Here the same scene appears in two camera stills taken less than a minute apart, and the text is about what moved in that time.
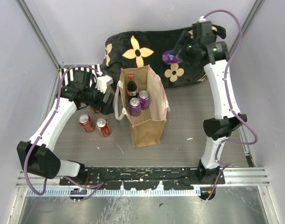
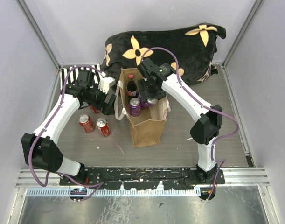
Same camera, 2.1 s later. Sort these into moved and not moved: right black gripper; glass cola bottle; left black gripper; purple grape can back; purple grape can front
Moved: purple grape can front; right black gripper
Not moved: glass cola bottle; purple grape can back; left black gripper
